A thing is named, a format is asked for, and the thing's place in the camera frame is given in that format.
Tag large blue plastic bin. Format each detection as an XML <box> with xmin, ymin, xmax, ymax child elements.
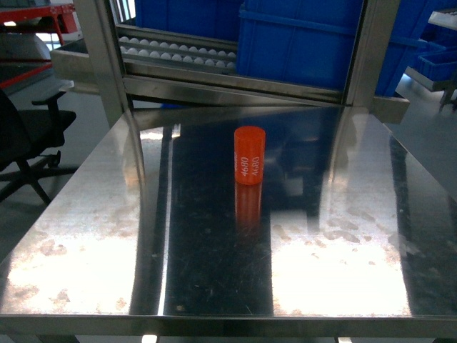
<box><xmin>236</xmin><ymin>1</ymin><xmax>437</xmax><ymax>96</ymax></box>

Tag red metal frame table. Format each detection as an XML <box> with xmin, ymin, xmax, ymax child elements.
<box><xmin>1</xmin><ymin>1</ymin><xmax>78</xmax><ymax>89</ymax></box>

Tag stainless steel roller rack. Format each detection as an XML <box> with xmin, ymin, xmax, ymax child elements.
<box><xmin>51</xmin><ymin>1</ymin><xmax>409</xmax><ymax>124</ymax></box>

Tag rear blue plastic bin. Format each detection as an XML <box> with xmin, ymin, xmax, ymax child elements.
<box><xmin>135</xmin><ymin>0</ymin><xmax>243</xmax><ymax>41</ymax></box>

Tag black office chair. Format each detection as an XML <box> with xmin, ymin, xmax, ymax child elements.
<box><xmin>1</xmin><ymin>89</ymin><xmax>76</xmax><ymax>204</ymax></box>

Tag orange cylindrical capacitor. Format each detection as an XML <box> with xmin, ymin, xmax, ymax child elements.
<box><xmin>234</xmin><ymin>126</ymin><xmax>266</xmax><ymax>185</ymax></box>

